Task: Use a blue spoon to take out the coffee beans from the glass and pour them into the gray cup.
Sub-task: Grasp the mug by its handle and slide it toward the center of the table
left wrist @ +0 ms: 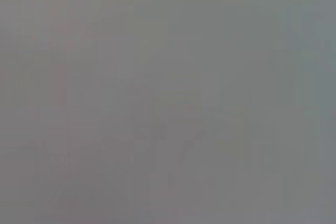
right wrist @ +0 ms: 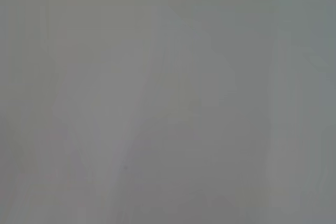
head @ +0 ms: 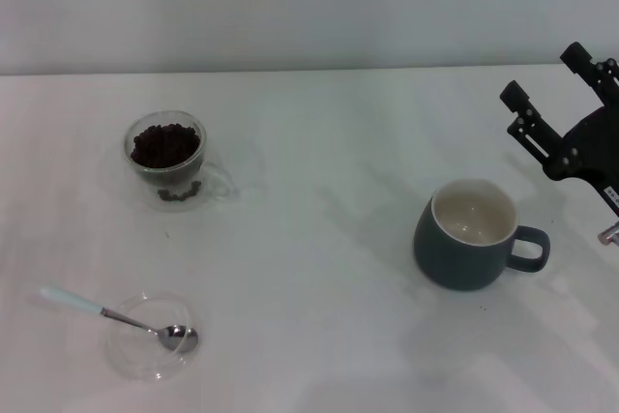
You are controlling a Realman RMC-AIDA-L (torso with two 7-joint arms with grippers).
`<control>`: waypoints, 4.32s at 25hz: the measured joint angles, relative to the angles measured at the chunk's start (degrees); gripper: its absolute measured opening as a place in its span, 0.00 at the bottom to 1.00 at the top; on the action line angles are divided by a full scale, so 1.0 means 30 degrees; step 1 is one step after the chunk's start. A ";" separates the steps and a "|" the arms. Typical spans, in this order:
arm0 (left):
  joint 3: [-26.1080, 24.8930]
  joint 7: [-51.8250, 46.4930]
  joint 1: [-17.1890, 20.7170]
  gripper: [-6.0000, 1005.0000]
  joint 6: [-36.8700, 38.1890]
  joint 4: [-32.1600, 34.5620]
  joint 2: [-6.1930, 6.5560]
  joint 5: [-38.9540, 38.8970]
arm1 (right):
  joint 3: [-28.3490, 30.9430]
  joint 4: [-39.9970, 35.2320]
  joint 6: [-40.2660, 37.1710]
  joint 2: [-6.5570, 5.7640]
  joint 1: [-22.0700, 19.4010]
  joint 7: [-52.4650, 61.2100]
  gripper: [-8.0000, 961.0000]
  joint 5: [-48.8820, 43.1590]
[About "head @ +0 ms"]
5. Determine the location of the double-walled glass cup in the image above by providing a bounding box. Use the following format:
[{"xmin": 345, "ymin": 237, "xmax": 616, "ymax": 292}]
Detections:
[{"xmin": 122, "ymin": 110, "xmax": 236, "ymax": 214}]

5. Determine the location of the coffee bean pile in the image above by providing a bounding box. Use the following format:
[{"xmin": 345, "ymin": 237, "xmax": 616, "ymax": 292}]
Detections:
[{"xmin": 130, "ymin": 122, "xmax": 202, "ymax": 168}]

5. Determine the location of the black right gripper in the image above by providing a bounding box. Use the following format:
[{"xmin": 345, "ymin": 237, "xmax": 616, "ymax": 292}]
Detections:
[{"xmin": 500, "ymin": 42, "xmax": 619, "ymax": 216}]

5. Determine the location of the blue-handled metal spoon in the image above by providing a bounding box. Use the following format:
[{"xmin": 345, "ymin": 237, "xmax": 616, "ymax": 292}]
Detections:
[{"xmin": 40, "ymin": 285, "xmax": 200, "ymax": 353}]

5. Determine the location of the clear glass saucer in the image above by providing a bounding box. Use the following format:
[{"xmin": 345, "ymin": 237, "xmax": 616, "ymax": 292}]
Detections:
[{"xmin": 106, "ymin": 290, "xmax": 202, "ymax": 383}]

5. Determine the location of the dark blue-grey ceramic mug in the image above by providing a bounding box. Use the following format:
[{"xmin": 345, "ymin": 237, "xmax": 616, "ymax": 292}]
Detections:
[{"xmin": 413, "ymin": 178, "xmax": 551, "ymax": 292}]

